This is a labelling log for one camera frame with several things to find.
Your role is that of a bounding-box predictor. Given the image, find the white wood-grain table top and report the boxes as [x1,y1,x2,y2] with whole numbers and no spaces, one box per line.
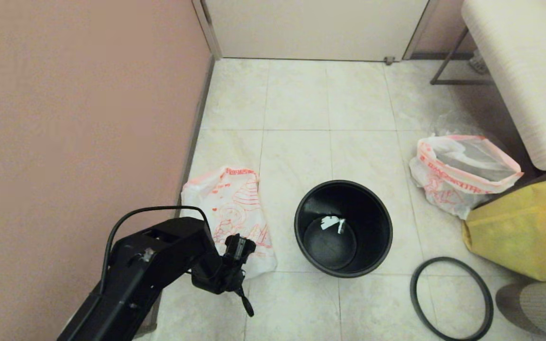
[460,0,546,171]

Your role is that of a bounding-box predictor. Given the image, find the left wrist camera black cylinder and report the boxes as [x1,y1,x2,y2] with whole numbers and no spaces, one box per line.
[225,233,257,264]

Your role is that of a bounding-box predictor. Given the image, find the white paper scrap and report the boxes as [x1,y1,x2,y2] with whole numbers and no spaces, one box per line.
[320,215,347,234]

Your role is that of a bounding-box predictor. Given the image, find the dark metal table frame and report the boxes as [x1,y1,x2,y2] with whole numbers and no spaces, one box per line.
[429,26,496,87]

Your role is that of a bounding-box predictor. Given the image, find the black bin retaining ring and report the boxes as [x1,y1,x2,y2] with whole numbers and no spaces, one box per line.
[409,257,494,341]

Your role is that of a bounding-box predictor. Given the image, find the beige door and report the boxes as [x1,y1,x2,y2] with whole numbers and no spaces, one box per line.
[204,0,430,62]

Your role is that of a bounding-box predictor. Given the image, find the yellow fabric tote bag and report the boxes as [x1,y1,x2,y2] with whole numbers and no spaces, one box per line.
[461,174,546,282]

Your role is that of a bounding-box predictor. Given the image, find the black round trash bin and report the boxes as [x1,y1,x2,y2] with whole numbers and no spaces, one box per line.
[294,180,393,278]

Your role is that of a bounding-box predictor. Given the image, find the clear plastic bag dark contents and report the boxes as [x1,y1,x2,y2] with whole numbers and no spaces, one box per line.
[432,114,510,143]

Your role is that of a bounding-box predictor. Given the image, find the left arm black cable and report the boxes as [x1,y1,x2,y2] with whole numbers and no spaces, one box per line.
[100,205,213,289]

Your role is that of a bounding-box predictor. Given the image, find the small clear plastic item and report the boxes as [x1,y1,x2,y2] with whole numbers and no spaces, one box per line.
[470,50,489,75]

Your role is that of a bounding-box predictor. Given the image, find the used white red-print trash bag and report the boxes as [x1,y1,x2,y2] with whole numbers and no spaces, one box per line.
[409,135,524,220]

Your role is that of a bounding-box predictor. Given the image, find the flat white cartoon-print plastic bag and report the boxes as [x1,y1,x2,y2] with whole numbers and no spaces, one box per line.
[181,166,278,280]

